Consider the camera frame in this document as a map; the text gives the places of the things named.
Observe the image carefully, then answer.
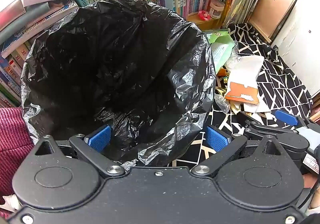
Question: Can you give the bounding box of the person's right hand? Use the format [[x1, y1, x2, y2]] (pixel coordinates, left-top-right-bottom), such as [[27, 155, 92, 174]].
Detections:
[[303, 173, 320, 189]]

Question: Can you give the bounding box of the white tissue paper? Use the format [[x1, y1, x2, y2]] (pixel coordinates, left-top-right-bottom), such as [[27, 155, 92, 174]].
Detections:
[[226, 55, 265, 84]]

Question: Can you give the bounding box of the clear plastic wrapper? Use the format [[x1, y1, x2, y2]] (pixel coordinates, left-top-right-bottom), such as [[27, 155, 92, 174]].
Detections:
[[214, 94, 231, 114]]

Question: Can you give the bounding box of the brown kraft notebook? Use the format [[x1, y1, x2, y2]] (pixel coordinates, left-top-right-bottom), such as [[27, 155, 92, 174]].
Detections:
[[249, 0, 298, 39]]

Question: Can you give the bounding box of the small white jar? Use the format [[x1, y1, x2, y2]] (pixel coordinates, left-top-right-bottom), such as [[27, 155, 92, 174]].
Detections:
[[209, 0, 225, 19]]

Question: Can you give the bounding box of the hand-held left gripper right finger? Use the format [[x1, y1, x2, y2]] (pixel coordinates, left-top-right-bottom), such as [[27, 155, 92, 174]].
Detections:
[[190, 125, 290, 177]]

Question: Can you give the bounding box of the pink striped cloth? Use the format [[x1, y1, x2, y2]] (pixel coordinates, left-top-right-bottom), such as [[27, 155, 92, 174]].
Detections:
[[0, 107, 35, 204]]

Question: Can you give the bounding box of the black and white patterned cloth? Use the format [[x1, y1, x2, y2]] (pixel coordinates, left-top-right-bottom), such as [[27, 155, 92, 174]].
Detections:
[[175, 23, 313, 167]]

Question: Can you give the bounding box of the green wrapper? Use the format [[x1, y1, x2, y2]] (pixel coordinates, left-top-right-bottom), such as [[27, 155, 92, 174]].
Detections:
[[204, 29, 232, 44]]

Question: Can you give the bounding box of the silver flat box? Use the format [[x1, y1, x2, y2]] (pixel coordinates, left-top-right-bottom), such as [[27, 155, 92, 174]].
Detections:
[[0, 0, 26, 31]]

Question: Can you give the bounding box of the green snack packet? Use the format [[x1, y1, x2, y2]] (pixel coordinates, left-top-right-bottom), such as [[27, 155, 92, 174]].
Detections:
[[210, 39, 237, 73]]

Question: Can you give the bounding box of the row of thin picture books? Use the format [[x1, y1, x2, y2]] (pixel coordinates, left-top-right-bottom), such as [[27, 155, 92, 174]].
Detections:
[[220, 0, 263, 30]]

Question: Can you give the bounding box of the black trash bag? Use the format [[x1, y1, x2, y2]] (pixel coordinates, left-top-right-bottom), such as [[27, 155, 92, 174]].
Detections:
[[20, 0, 217, 167]]

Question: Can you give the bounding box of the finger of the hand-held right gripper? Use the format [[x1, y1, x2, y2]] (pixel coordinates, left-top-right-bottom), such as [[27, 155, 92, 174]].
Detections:
[[274, 110, 309, 127], [244, 119, 298, 139]]

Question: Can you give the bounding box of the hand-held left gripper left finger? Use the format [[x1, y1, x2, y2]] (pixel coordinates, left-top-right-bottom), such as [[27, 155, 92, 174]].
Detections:
[[34, 125, 125, 177]]

